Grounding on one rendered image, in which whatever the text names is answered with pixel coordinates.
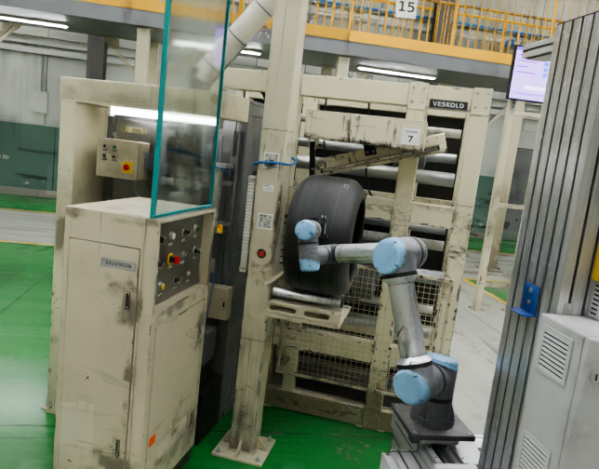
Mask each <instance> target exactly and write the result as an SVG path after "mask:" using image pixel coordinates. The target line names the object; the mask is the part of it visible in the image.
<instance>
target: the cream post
mask: <svg viewBox="0 0 599 469"><path fill-rule="evenodd" d="M308 4H309V0H275V3H274V13H273V29H272V39H271V48H270V58H269V66H268V75H267V85H266V94H265V102H264V112H263V121H262V131H261V139H260V157H259V161H263V160H264V152H267V153H275V154H280V155H279V162H283V163H288V164H290V162H291V154H292V145H293V137H294V128H295V120H296V111H297V103H298V95H299V86H300V70H301V62H302V53H303V46H304V37H305V29H306V20H307V12H308ZM289 170H290V166H284V165H278V169H272V168H265V167H263V163H260V164H259V166H258V176H257V184H256V193H255V203H254V212H253V221H252V231H251V239H250V249H249V257H248V266H247V277H246V294H245V302H244V312H243V321H242V330H241V339H240V348H239V357H238V367H237V375H236V385H235V394H234V403H233V420H232V430H231V439H230V448H231V449H237V448H238V445H239V441H240V440H242V448H241V450H242V451H244V452H248V453H253V452H254V450H255V448H256V446H257V437H258V436H259V437H260V429H261V422H262V413H263V405H264V397H265V388H266V380H267V371H268V363H269V354H270V346H271V337H272V329H273V317H269V316H265V315H264V314H265V306H266V303H265V302H262V296H263V288H264V283H265V282H267V281H268V280H269V279H271V278H272V277H274V276H275V275H277V274H278V271H279V262H280V254H281V246H282V237H283V229H284V220H285V212H286V196H287V187H288V179H289ZM263 184H267V185H273V192H268V191H263ZM259 212H260V213H266V214H273V224H272V230H268V229H261V228H257V222H258V213H259ZM261 250H262V251H264V256H263V257H260V256H259V251H261Z"/></svg>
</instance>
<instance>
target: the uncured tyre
mask: <svg viewBox="0 0 599 469"><path fill-rule="evenodd" d="M315 177H316V178H315ZM322 178H323V179H322ZM344 183H346V184H349V185H351V186H350V189H349V190H348V189H346V188H342V187H343V184H344ZM321 214H326V215H327V218H326V219H327V224H326V234H327V235H328V238H319V246H323V245H331V244H338V245H340V244H362V240H363V233H364V226H365V214H366V197H365V190H364V189H363V188H362V186H361V185H360V184H359V183H358V182H357V181H355V180H352V179H347V178H341V177H333V176H326V175H318V174H316V175H311V176H309V177H308V178H306V179H305V180H304V181H302V182H301V183H300V184H299V185H298V187H297V189H296V191H295V193H294V195H293V197H292V200H291V203H290V207H289V211H288V214H287V218H286V228H285V234H284V243H283V271H284V276H285V279H286V281H287V283H288V284H289V285H290V286H291V287H292V288H293V289H294V290H297V291H303V292H309V293H313V294H319V295H325V296H329V297H335V298H339V297H341V296H342V295H344V294H345V293H347V292H348V291H349V290H350V288H351V286H352V283H353V279H354V276H355V273H356V269H357V265H358V263H330V264H322V265H320V269H319V270H318V271H312V272H302V271H301V269H300V262H299V259H300V255H299V243H298V237H297V236H296V234H295V228H296V225H297V224H298V223H299V222H300V221H304V220H308V219H309V217H314V218H320V216H321Z"/></svg>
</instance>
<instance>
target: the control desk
mask: <svg viewBox="0 0 599 469"><path fill-rule="evenodd" d="M150 212H151V198H144V197H131V198H124V199H116V200H108V201H100V202H93V203H85V204H77V205H69V206H66V207H65V226H64V245H63V265H62V283H61V303H60V340H59V359H58V378H57V397H56V417H55V435H54V455H53V469H182V468H183V466H184V465H185V464H186V463H187V462H188V461H189V460H190V450H191V447H192V445H193V444H194V436H195V426H196V415H197V405H198V395H199V384H200V374H201V364H202V353H203V343H204V334H205V323H206V304H207V293H208V284H209V276H210V265H211V255H212V245H213V234H214V224H215V214H216V209H215V208H202V209H197V210H193V211H188V212H183V213H179V214H174V215H169V216H165V217H160V218H155V219H153V218H150ZM154 434H155V442H154V443H153V444H152V445H151V446H150V447H149V442H150V438H151V437H152V436H153V435H154Z"/></svg>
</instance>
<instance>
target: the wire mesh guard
mask: <svg viewBox="0 0 599 469"><path fill-rule="evenodd" d="M357 268H358V269H359V268H361V269H367V270H372V271H377V269H376V268H375V267H372V266H366V265H361V264H358V265H357ZM417 278H419V280H420V279H421V278H423V279H425V282H426V279H429V280H435V281H441V282H443V284H444V282H447V283H450V287H449V291H448V290H445V291H448V297H447V296H444V297H447V301H444V302H447V304H446V307H444V308H446V312H445V313H444V314H445V318H444V325H443V332H442V334H438V335H442V338H441V340H439V341H441V343H440V345H439V346H440V349H439V354H443V349H444V342H445V336H446V326H447V320H448V315H449V309H450V303H451V297H452V291H453V286H454V280H453V279H447V278H442V277H436V276H429V275H419V274H418V275H417ZM285 322H286V321H285V319H281V327H280V336H279V343H278V352H277V360H276V369H275V372H279V373H283V374H287V375H292V376H297V377H301V378H305V379H310V380H315V381H319V382H327V383H332V384H336V385H340V386H345V387H350V388H353V389H358V390H363V391H368V392H371V393H376V394H381V395H388V396H393V397H398V396H397V395H396V393H392V392H387V391H382V390H378V389H376V387H378V386H376V385H375V389H373V388H370V386H373V385H369V387H364V386H360V385H355V384H354V383H355V381H353V384H351V383H349V382H350V381H348V383H347V382H339V380H341V379H339V377H338V378H335V379H338V380H337V381H333V379H332V380H330V379H325V378H323V376H324V375H321V376H322V378H320V377H315V376H313V374H315V373H312V375H307V374H302V371H301V370H299V371H301V373H297V372H293V371H292V368H291V371H289V370H280V369H279V365H280V362H281V361H280V358H281V357H284V354H283V356H281V350H282V347H283V346H282V342H283V334H284V325H285ZM286 338H287V337H285V341H286ZM398 398H399V397H398Z"/></svg>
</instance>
